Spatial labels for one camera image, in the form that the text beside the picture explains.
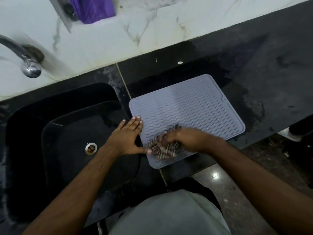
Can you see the person's left hand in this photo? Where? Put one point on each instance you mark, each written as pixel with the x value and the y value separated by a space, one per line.
pixel 124 141

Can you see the purple satin curtain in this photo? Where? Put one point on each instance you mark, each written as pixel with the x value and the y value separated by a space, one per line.
pixel 95 9

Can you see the person's grey shirt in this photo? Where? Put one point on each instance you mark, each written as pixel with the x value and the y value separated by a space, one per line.
pixel 171 215

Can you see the person's right forearm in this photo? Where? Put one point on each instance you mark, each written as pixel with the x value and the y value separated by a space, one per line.
pixel 264 183

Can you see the person's right hand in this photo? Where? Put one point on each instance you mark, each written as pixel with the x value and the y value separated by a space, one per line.
pixel 190 139

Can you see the chrome wall faucet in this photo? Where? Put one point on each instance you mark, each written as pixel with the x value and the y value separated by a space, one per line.
pixel 14 48

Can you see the person's left forearm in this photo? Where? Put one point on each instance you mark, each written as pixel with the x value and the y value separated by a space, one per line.
pixel 66 195

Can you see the grey window frame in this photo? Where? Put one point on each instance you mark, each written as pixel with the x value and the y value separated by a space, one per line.
pixel 60 12

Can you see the checkered cleaning cloth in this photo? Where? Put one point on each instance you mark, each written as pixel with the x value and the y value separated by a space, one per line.
pixel 161 150

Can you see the black stone sink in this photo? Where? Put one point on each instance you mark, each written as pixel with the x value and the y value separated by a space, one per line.
pixel 68 168

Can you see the grey silicone mat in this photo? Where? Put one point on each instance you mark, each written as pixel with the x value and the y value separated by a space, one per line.
pixel 190 102

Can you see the white shoe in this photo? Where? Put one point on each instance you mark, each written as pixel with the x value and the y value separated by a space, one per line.
pixel 289 135

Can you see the person's black trousers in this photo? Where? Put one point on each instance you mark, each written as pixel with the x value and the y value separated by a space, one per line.
pixel 200 188

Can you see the metal sink drain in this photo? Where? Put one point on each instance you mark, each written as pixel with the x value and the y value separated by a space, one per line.
pixel 91 149

